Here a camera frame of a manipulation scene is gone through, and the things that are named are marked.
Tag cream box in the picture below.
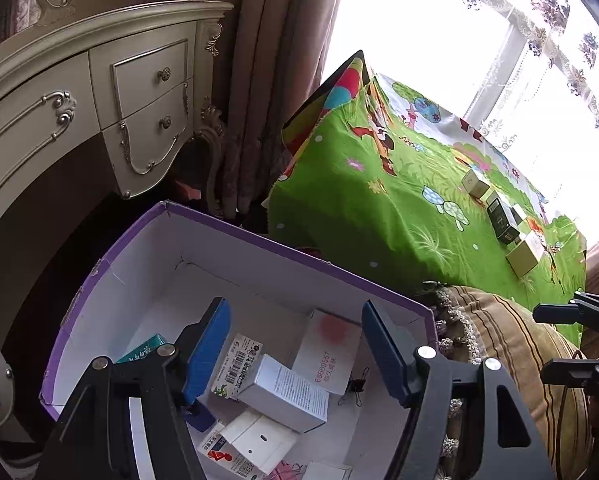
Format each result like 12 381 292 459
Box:
505 232 546 278

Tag purple cardboard storage box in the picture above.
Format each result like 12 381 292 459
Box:
39 200 438 480

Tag white box green print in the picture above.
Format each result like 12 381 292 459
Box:
210 332 263 402

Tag wide cream drawer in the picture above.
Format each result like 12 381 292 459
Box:
0 52 106 213

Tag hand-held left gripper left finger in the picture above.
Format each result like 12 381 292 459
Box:
36 297 232 480

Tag small blue box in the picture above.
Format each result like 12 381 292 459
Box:
186 399 216 433

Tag black binder clip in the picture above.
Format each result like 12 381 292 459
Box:
338 367 371 407

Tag small cream drawer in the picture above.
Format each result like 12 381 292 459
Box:
102 80 196 177
111 40 190 122

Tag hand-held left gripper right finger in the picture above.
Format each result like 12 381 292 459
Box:
361 300 557 480

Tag plain white box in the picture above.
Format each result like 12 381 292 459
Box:
303 461 353 480

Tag teal green box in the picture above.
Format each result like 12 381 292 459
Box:
116 334 164 364

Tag white box red circle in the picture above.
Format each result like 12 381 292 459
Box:
291 309 363 396

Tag pink binder clip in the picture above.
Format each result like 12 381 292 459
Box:
271 460 306 480

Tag white box small hole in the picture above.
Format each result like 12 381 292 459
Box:
219 406 298 476

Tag green cartoon printed blanket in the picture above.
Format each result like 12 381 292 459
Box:
268 50 588 347

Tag brown curtain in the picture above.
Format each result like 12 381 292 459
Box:
199 0 351 223

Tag striped brown cushion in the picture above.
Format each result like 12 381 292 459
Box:
422 281 596 480

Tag white lace curtain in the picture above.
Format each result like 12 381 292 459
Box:
408 0 599 163

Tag white box grey print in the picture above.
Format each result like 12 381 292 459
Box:
461 168 491 199

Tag cream ornate dressing table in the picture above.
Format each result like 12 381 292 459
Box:
0 0 236 466

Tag black box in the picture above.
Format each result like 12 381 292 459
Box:
486 192 523 245

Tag white box fine text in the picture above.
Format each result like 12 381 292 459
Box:
236 354 331 434

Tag white box red figure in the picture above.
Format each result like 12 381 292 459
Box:
196 421 266 480

